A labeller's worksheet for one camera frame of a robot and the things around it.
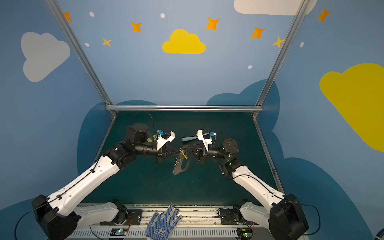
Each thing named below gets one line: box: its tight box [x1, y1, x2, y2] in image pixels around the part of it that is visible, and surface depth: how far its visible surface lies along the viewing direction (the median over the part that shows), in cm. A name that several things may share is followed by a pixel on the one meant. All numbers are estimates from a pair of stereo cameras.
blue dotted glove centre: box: [146, 203, 183, 240], surface depth 73 cm
